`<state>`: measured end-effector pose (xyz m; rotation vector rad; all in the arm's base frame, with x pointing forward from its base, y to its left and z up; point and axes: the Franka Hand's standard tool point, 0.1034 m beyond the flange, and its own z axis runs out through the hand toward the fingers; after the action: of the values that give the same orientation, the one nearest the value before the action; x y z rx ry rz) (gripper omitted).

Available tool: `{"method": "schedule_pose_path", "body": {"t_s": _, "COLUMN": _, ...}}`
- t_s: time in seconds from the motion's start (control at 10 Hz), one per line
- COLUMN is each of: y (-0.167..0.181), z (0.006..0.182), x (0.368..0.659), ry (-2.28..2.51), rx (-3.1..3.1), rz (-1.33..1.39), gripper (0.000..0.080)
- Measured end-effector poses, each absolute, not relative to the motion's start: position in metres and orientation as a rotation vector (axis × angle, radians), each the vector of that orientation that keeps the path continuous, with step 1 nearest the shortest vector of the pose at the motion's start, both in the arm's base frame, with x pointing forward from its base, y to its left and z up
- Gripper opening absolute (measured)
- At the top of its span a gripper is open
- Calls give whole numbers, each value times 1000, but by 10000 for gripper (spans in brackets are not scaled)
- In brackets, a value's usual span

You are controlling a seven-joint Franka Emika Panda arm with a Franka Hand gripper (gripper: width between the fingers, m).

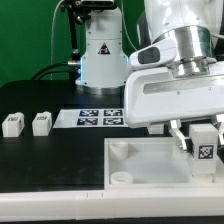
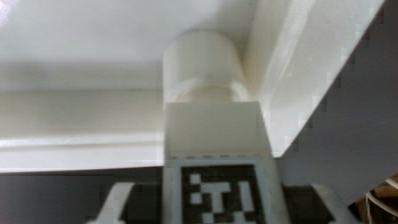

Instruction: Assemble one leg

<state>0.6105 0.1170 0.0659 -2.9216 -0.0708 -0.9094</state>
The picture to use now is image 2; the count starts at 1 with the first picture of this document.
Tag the white square tabletop part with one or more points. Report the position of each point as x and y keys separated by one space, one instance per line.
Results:
x=82 y=79

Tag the white leg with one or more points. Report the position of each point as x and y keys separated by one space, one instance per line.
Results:
x=221 y=181

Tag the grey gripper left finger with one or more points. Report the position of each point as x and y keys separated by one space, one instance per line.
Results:
x=109 y=215

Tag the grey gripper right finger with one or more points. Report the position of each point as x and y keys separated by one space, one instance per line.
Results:
x=340 y=212

